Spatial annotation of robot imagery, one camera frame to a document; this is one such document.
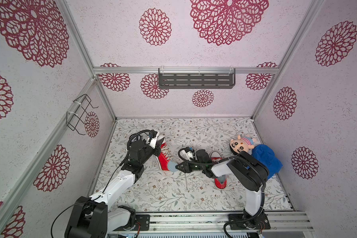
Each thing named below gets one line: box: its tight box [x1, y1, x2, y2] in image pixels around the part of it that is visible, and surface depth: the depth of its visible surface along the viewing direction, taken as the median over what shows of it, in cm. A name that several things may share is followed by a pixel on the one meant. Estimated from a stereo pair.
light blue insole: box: [167, 161, 179, 173], surface depth 89 cm
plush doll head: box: [229, 134, 254, 155], surface depth 98 cm
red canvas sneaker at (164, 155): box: [153, 135, 174, 172], surface depth 85 cm
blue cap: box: [250, 144, 284, 180], surface depth 97 cm
